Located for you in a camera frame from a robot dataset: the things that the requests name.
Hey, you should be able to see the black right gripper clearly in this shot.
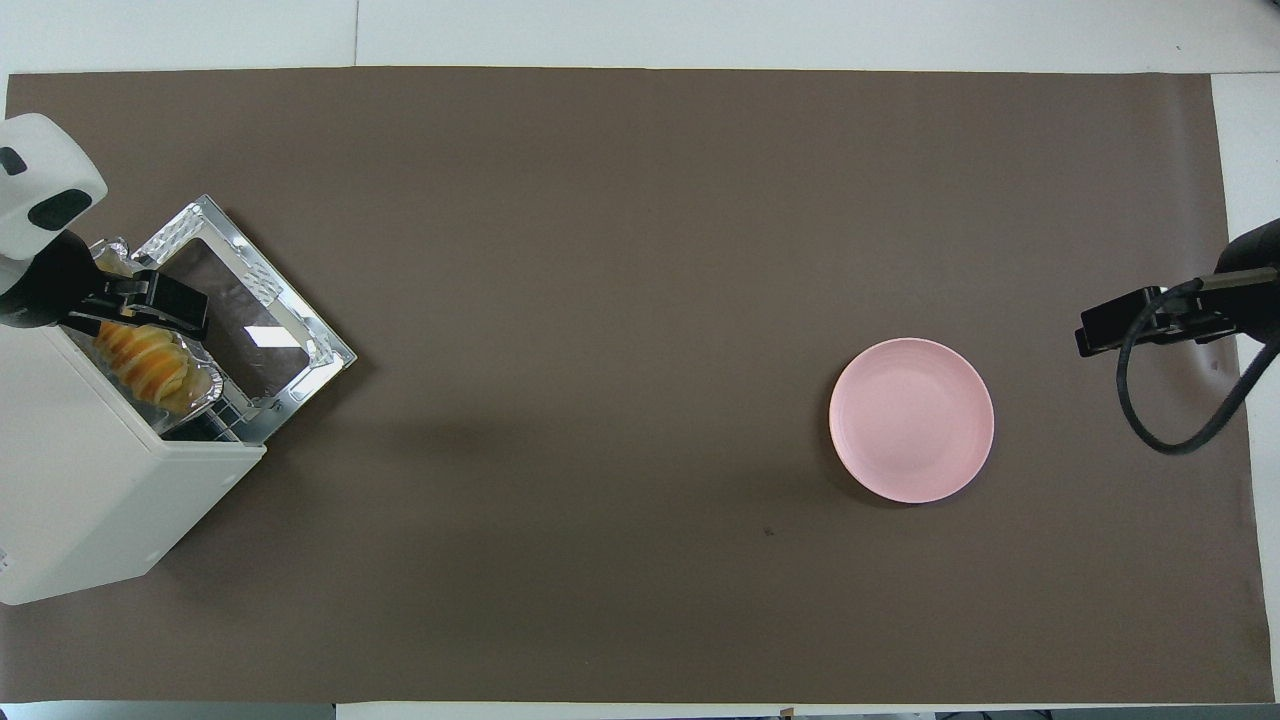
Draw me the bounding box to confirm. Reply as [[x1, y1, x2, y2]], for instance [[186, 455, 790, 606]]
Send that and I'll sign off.
[[1075, 218, 1280, 358]]

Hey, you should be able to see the golden ridged bread loaf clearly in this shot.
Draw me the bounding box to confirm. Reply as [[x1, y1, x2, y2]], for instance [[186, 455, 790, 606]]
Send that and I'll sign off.
[[93, 245, 199, 413]]

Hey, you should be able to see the glass oven door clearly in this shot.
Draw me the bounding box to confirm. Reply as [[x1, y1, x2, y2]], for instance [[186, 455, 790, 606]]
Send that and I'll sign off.
[[128, 195, 358, 446]]

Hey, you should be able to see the cream toaster oven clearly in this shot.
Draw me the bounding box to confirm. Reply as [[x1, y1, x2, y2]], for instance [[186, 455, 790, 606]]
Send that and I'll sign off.
[[0, 195, 358, 607]]

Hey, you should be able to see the pink round plate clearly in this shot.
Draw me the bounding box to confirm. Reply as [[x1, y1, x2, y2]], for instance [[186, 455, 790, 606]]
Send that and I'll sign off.
[[828, 338, 996, 505]]

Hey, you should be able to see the aluminium foil tray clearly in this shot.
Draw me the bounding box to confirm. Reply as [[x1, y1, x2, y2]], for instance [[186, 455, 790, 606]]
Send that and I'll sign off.
[[90, 237, 225, 433]]

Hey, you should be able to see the brown table mat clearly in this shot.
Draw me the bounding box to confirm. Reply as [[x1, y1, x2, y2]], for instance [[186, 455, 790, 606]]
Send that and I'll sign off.
[[0, 66, 1276, 704]]

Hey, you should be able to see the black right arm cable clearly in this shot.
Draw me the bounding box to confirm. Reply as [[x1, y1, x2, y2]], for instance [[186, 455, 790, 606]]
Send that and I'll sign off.
[[1117, 268, 1280, 456]]

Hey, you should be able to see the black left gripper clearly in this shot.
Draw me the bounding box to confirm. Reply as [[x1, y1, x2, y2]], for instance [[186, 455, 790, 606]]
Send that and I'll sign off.
[[0, 230, 211, 341]]

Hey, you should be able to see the oven wire rack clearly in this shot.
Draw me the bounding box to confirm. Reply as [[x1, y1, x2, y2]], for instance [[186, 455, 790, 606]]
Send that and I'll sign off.
[[150, 340, 251, 446]]

